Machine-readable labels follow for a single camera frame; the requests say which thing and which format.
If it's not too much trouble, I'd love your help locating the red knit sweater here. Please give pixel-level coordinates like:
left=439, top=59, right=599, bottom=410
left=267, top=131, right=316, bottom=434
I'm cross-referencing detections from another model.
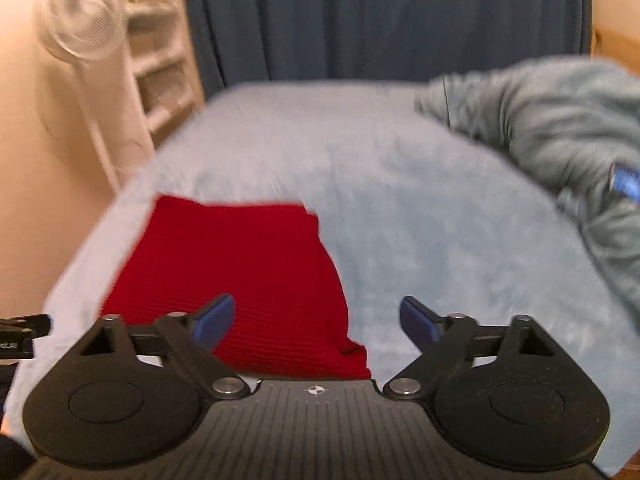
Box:
left=100, top=195, right=372, bottom=380

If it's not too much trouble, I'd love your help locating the dark blue curtain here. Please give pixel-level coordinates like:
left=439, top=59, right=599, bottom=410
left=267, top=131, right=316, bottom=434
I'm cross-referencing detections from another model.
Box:
left=180, top=0, right=593, bottom=98

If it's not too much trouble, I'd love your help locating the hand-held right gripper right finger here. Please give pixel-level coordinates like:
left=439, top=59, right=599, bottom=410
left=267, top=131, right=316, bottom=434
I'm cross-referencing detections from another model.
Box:
left=382, top=296, right=561, bottom=401

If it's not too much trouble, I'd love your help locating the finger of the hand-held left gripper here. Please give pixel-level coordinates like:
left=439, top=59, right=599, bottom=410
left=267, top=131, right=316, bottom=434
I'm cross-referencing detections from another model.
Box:
left=0, top=313, right=53, bottom=338

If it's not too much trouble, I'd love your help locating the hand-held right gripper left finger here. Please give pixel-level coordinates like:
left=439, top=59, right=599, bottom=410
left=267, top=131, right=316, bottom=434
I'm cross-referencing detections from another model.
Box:
left=75, top=294, right=251, bottom=401

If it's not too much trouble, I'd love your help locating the blue blanket label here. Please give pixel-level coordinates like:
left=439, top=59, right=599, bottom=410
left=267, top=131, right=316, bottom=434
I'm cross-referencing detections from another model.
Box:
left=609, top=162, right=640, bottom=198

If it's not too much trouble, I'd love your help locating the white standing fan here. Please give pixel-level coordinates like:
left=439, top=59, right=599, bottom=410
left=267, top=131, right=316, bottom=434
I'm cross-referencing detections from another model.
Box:
left=34, top=0, right=156, bottom=193

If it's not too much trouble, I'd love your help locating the white shelf unit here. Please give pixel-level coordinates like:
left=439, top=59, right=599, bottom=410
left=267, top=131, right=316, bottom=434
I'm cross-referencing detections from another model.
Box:
left=117, top=0, right=206, bottom=146

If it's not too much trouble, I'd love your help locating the light blue bed blanket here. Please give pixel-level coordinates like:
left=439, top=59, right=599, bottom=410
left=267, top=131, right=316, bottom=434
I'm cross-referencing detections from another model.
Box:
left=2, top=80, right=640, bottom=480

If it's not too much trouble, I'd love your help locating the crumpled grey-blue blanket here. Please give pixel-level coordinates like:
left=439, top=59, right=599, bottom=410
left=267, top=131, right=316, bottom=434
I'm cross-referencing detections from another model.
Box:
left=414, top=56, right=640, bottom=321

